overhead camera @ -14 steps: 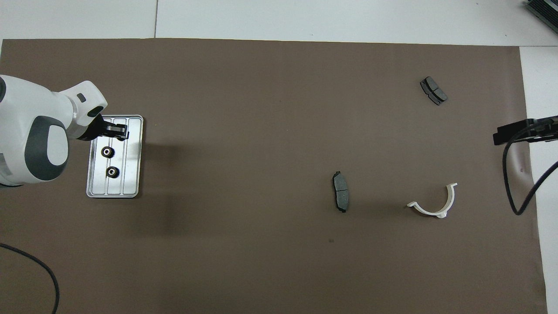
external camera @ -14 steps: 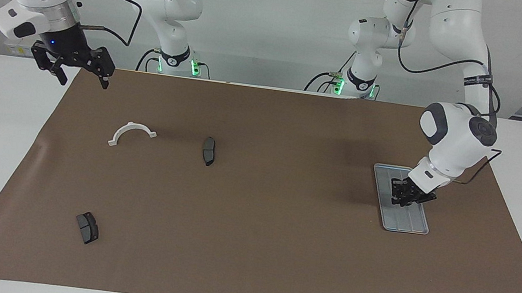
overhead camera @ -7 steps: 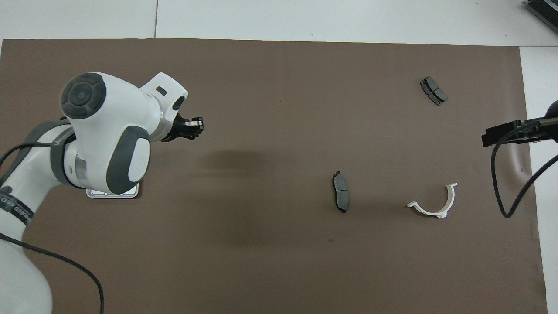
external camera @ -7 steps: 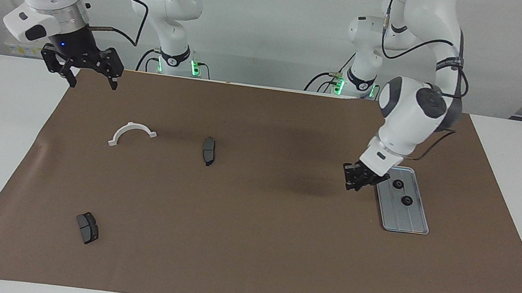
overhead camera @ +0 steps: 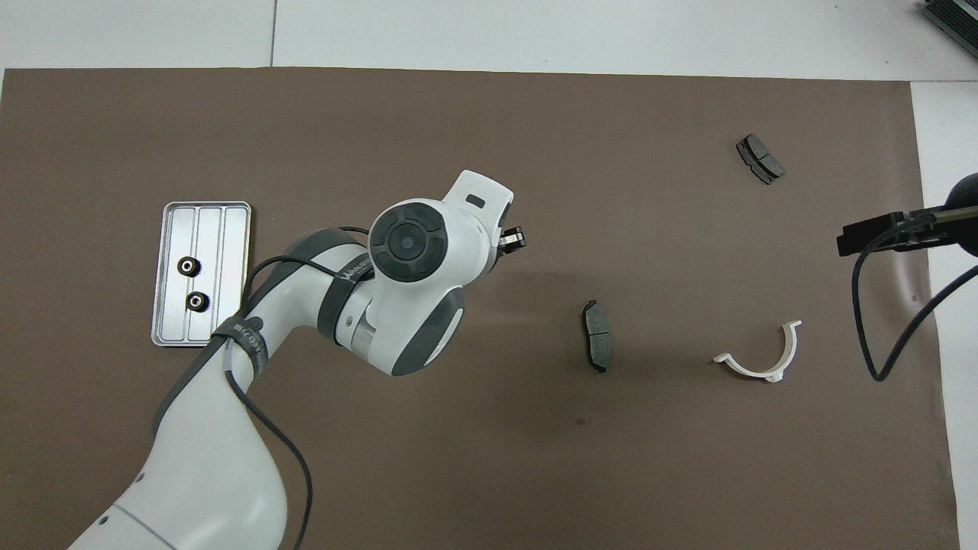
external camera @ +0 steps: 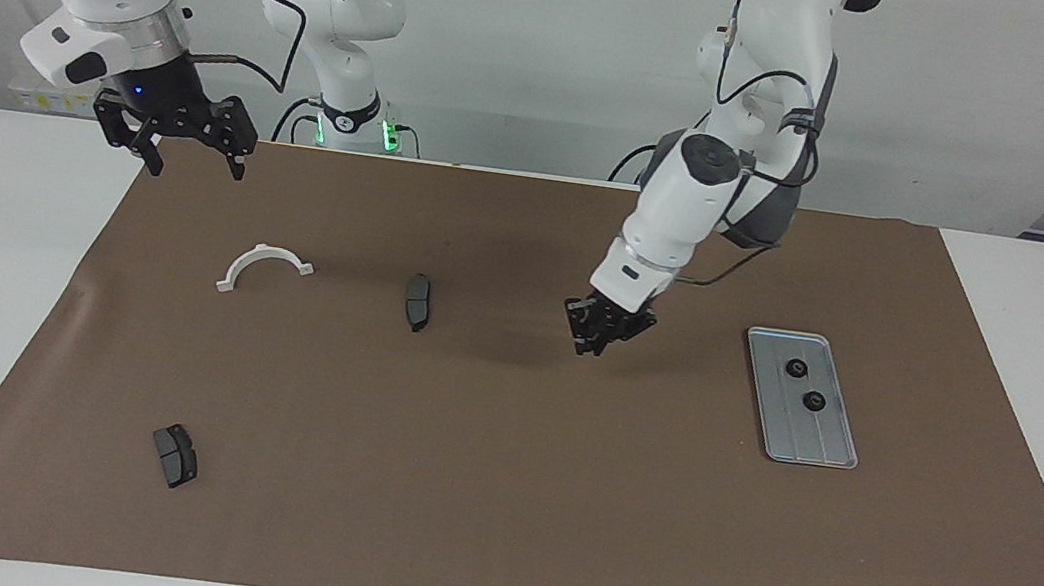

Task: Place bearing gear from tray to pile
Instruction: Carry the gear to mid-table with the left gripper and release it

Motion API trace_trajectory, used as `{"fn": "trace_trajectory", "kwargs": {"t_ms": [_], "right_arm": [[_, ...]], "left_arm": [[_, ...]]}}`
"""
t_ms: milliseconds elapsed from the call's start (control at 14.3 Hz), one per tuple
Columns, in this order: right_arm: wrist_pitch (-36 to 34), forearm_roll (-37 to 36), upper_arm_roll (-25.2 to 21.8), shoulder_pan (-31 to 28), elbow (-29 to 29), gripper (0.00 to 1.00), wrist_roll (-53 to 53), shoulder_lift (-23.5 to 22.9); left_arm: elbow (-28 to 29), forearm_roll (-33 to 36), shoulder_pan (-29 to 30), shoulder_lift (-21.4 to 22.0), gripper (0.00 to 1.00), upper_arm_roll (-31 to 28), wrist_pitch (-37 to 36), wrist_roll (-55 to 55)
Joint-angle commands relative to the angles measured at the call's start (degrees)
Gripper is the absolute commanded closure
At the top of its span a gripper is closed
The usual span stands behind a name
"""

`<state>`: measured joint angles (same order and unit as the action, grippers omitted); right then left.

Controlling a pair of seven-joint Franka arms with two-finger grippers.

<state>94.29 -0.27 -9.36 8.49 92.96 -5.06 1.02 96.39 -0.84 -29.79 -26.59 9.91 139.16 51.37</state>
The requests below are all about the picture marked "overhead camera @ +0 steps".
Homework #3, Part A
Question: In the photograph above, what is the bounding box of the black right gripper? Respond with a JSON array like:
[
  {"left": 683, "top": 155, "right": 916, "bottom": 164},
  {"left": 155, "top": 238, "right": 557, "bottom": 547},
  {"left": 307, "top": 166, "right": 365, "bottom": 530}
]
[{"left": 837, "top": 173, "right": 978, "bottom": 257}]

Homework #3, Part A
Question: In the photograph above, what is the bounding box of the silver metal tray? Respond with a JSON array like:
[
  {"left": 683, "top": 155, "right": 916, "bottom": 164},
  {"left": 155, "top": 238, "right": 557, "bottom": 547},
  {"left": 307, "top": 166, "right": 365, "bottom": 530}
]
[{"left": 151, "top": 201, "right": 252, "bottom": 348}]

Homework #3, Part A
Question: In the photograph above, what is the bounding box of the dark curved brake pad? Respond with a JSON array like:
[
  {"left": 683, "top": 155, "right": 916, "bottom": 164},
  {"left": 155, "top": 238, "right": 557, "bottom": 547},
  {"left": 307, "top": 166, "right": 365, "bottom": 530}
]
[{"left": 582, "top": 299, "right": 614, "bottom": 374}]

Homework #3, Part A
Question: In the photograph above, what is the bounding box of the dark grooved brake pad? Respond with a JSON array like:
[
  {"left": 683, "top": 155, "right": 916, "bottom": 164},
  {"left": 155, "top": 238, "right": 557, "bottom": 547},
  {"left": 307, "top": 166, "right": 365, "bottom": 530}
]
[{"left": 736, "top": 134, "right": 785, "bottom": 186}]

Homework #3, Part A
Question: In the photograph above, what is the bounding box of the dark ribbed equipment box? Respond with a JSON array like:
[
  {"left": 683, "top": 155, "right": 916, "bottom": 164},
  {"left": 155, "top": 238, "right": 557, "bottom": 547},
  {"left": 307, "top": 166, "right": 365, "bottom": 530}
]
[{"left": 921, "top": 0, "right": 978, "bottom": 60}]

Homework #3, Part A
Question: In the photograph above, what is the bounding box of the brown paper table mat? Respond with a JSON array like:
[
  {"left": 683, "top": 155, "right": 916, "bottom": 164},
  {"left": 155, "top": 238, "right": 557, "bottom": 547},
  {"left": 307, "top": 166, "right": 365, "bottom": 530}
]
[{"left": 0, "top": 67, "right": 960, "bottom": 550}]

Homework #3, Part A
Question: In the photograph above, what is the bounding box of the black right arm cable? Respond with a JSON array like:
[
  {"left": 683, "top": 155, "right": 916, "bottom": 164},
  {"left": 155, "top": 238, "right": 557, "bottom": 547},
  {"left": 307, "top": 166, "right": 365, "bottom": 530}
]
[{"left": 852, "top": 214, "right": 978, "bottom": 381}]

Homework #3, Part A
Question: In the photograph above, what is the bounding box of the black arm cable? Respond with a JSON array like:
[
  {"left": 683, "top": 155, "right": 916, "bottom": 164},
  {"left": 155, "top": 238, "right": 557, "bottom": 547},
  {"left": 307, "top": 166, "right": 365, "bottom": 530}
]
[
  {"left": 222, "top": 225, "right": 314, "bottom": 550},
  {"left": 852, "top": 214, "right": 978, "bottom": 381}
]

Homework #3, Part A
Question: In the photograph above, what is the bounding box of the white semicircular plastic bracket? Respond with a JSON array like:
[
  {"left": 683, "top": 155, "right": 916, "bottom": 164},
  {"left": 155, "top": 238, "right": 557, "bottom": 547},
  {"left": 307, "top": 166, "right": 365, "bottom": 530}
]
[{"left": 712, "top": 320, "right": 803, "bottom": 383}]

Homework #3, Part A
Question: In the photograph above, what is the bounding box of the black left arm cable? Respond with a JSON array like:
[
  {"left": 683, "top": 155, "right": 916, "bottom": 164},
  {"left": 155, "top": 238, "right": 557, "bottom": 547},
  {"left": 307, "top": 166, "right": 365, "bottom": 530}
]
[{"left": 222, "top": 225, "right": 314, "bottom": 550}]

